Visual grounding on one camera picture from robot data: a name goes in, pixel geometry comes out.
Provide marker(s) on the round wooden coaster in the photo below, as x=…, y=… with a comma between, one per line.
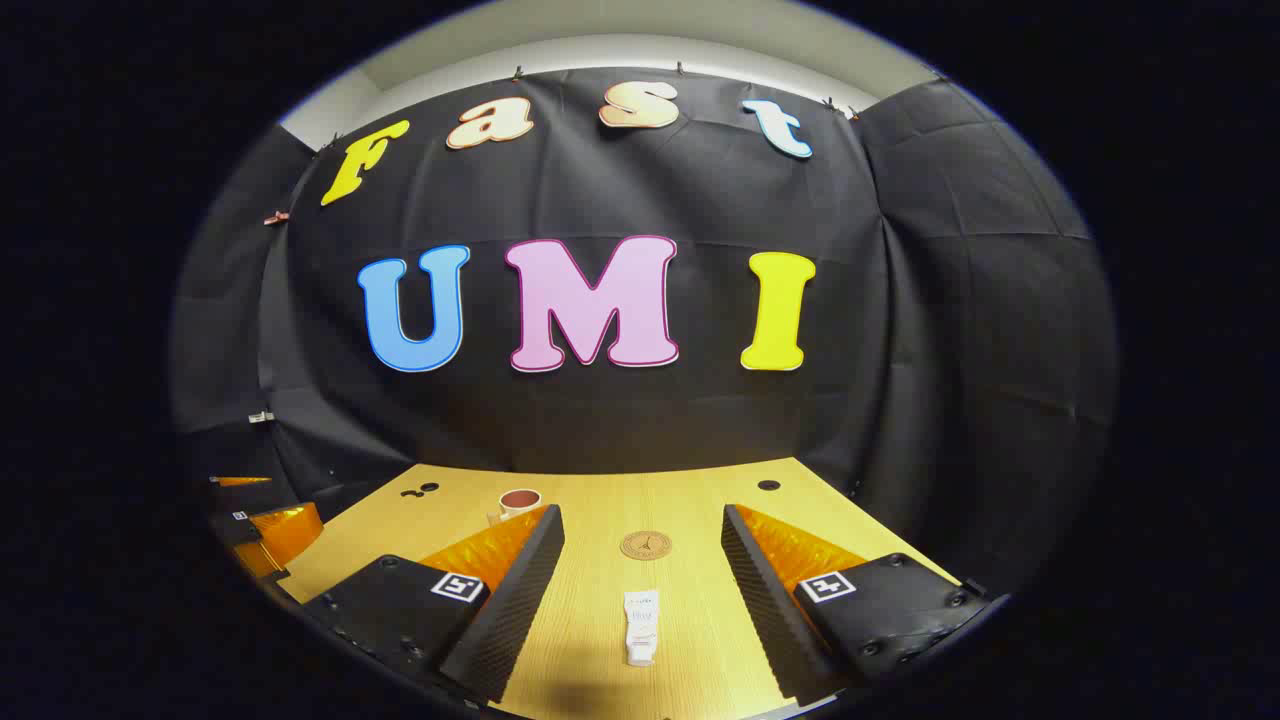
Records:
x=646, y=545

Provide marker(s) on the white toothpaste tube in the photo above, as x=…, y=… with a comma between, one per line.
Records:
x=641, y=625

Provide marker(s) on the black backdrop cloth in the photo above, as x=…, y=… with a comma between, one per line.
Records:
x=600, y=420

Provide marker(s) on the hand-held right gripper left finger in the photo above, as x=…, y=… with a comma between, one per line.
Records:
x=520, y=590

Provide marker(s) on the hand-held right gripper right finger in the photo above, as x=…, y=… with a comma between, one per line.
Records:
x=765, y=590

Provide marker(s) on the wooden desktop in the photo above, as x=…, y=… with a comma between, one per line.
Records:
x=610, y=500

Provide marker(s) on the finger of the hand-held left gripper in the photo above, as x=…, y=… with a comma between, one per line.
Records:
x=290, y=535
x=245, y=482

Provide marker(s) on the beige cup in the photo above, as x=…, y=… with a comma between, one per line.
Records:
x=515, y=510

